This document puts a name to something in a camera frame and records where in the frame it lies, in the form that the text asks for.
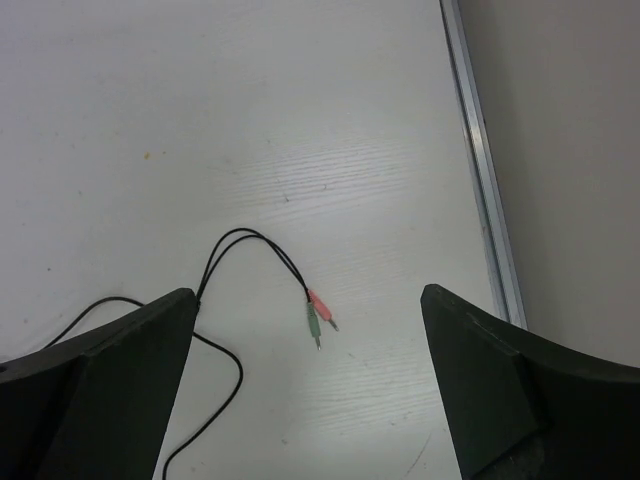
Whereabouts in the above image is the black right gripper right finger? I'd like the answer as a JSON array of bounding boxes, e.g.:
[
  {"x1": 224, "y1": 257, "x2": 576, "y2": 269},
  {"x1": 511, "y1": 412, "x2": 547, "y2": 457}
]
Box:
[{"x1": 421, "y1": 284, "x2": 639, "y2": 479}]

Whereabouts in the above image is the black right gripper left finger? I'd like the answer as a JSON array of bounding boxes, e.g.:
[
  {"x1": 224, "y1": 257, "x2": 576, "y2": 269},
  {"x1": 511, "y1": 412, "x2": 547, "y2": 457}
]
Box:
[{"x1": 1, "y1": 288, "x2": 196, "y2": 479}]

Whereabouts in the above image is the black headphone cable with plugs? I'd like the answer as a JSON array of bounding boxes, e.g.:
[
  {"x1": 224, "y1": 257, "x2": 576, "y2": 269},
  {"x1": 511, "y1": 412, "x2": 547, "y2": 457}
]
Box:
[{"x1": 38, "y1": 228, "x2": 341, "y2": 480}]

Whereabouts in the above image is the aluminium table edge rail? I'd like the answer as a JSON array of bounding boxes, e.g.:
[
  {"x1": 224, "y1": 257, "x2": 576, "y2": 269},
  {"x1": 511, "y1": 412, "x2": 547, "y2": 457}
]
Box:
[{"x1": 440, "y1": 0, "x2": 528, "y2": 330}]

